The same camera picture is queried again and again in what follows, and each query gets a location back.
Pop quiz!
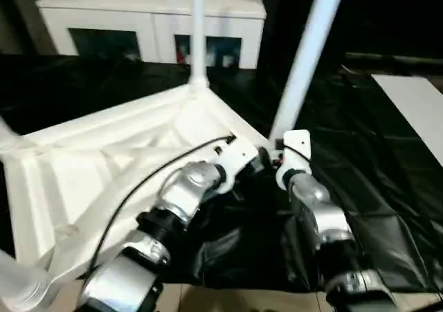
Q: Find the white plastic table top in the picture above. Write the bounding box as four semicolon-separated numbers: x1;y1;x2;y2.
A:
0;78;280;292

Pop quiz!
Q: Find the black mat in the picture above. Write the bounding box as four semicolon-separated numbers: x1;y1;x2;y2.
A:
0;51;443;292

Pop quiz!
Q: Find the small red white container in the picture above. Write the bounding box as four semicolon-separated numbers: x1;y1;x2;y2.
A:
176;44;190;64

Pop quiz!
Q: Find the white flat board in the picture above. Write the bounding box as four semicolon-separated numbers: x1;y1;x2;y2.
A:
372;73;443;164

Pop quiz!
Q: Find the black cabinet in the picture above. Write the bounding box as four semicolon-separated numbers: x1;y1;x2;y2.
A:
257;0;443;74

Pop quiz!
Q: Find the white cabinet with glass doors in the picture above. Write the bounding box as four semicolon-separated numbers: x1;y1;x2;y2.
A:
35;0;267;70

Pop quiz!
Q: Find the grey curtain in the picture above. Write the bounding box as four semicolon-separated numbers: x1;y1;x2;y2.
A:
0;0;58;55

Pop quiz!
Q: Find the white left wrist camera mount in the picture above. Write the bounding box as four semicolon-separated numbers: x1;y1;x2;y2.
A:
213;135;260;194

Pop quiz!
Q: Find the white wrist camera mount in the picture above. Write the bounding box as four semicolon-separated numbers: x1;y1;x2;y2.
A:
275;129;312;190
213;135;260;194

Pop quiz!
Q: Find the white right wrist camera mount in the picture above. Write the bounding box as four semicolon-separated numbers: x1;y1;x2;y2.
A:
275;129;312;190

